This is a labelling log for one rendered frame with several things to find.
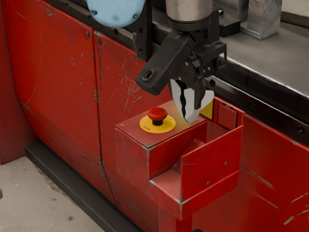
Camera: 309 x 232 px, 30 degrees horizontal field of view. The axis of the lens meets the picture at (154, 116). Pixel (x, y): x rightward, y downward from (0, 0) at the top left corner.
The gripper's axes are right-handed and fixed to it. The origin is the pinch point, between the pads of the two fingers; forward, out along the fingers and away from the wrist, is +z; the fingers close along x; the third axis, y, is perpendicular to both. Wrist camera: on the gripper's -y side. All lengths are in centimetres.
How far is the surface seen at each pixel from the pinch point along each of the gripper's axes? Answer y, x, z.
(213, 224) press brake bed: 14.8, 9.1, 44.6
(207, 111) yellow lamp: 9.1, 3.8, 4.7
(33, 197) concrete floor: 4, 95, 84
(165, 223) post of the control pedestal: -3.1, 5.2, 28.1
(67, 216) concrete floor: 8, 77, 85
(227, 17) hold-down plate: 29.7, 17.8, -3.8
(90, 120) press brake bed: 17, 65, 41
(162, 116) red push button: 0.6, 7.7, 3.5
